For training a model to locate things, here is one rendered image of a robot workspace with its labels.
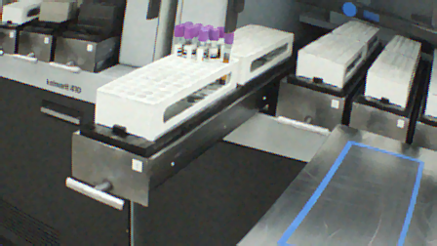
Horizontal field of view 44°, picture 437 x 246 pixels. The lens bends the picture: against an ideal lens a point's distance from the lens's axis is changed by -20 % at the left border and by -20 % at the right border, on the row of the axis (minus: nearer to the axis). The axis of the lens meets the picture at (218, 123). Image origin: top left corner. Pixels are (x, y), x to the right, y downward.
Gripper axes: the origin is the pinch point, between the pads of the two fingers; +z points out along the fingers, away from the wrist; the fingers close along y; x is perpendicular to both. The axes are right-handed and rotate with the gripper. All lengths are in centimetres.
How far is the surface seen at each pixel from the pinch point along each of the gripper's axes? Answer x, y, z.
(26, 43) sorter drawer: 23, -58, 18
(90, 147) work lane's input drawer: -22.2, -2.8, 15.2
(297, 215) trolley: -28.1, 28.5, 12.3
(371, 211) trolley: -22.9, 37.0, 12.3
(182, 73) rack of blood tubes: -3.2, 1.5, 8.3
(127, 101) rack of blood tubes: -18.7, 1.0, 8.4
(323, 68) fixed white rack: 27.2, 16.1, 10.3
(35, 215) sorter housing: 23, -55, 68
